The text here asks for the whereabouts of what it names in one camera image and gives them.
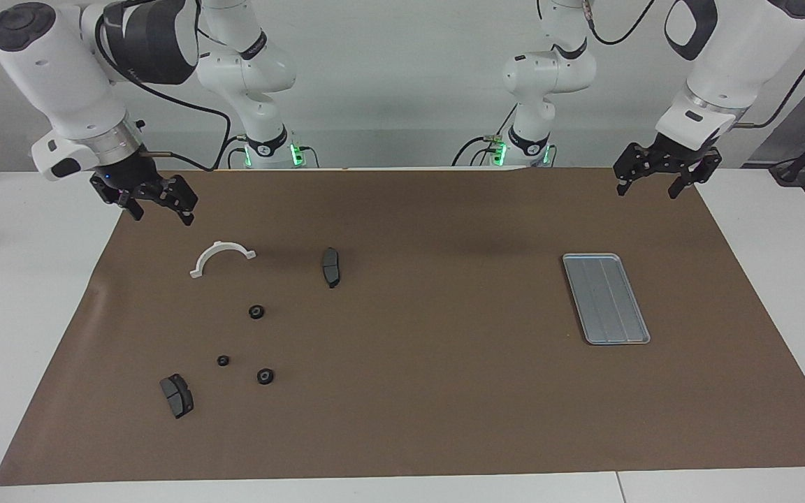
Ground black base cable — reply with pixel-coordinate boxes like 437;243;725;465
214;135;249;170
451;103;518;168

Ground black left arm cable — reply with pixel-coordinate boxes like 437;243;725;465
584;0;805;131

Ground white curved plastic bracket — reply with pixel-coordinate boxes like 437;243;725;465
189;240;257;279

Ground brown table mat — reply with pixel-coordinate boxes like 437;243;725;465
0;166;805;487

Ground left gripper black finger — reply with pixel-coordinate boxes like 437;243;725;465
614;145;648;197
667;153;723;201

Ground short grey brake pad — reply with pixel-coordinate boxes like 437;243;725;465
159;374;195;420

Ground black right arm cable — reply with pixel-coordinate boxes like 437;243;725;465
95;0;234;172

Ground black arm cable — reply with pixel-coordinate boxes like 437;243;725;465
584;0;805;131
95;0;234;172

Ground silver metal ribbed tray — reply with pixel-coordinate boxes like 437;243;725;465
562;253;652;346

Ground long grey brake pad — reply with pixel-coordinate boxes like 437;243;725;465
321;247;342;289

